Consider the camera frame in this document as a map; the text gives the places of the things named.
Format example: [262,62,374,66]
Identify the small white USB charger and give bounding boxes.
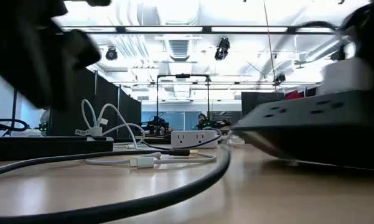
[317,57,374,96]

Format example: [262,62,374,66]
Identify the long black power strip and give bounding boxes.
[0,136,115,162]

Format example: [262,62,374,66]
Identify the black charging block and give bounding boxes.
[231,90,374,171]

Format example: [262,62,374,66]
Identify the white multi-outlet power cube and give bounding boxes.
[171,129,219,149]

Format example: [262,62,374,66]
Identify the red storage bins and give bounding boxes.
[286,89,317,100]

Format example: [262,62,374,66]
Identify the black hanging device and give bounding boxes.
[273,73,287,86]

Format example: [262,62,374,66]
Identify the black monitor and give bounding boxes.
[241,91,286,118]

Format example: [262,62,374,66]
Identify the black overhead rig beam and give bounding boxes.
[62,25,337,35]

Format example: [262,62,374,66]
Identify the black hanging camera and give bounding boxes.
[214,37,231,62]

